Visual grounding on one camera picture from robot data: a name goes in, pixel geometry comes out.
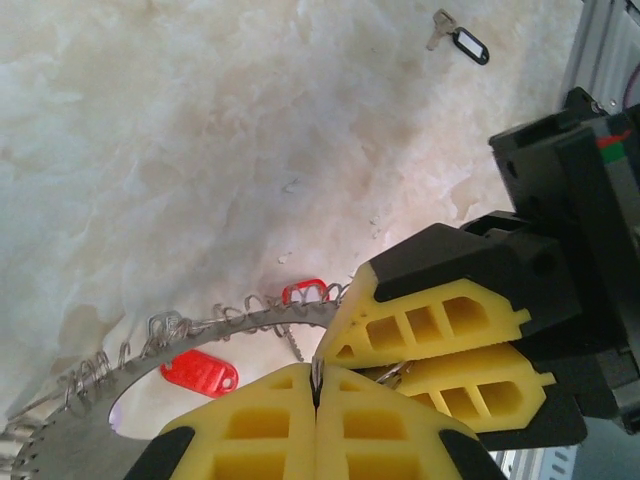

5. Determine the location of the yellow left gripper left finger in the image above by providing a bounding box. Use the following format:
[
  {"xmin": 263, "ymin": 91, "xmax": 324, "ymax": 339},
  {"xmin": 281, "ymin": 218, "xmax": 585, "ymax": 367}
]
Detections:
[{"xmin": 132, "ymin": 363, "xmax": 319, "ymax": 480}]

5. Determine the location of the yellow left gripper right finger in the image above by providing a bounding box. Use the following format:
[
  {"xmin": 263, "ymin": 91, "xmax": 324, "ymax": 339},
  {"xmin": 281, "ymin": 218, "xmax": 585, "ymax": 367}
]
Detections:
[{"xmin": 314, "ymin": 357, "xmax": 506, "ymax": 480}]

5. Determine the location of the red plastic key tag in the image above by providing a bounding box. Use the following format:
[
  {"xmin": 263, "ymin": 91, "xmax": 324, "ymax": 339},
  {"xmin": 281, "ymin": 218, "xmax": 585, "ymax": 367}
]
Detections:
[
  {"xmin": 281, "ymin": 277, "xmax": 328, "ymax": 307},
  {"xmin": 160, "ymin": 349, "xmax": 241, "ymax": 400}
]

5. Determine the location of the silver key with black tag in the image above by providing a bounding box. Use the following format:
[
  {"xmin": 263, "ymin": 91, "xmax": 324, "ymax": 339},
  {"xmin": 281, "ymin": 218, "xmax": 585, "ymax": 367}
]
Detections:
[{"xmin": 425, "ymin": 8, "xmax": 492, "ymax": 67}]

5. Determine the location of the white slotted cable duct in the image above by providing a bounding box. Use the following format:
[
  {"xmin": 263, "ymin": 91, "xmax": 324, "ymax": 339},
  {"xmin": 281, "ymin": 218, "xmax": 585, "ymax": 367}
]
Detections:
[{"xmin": 492, "ymin": 444, "xmax": 581, "ymax": 480}]

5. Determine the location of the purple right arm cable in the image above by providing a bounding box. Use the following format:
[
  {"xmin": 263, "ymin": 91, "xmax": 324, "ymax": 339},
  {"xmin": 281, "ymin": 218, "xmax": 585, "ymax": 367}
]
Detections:
[{"xmin": 623, "ymin": 62, "xmax": 640, "ymax": 104}]

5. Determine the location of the aluminium table side rail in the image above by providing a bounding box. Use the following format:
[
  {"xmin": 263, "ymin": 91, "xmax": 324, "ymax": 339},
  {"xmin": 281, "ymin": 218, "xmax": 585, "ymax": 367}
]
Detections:
[{"xmin": 559, "ymin": 0, "xmax": 640, "ymax": 131}]

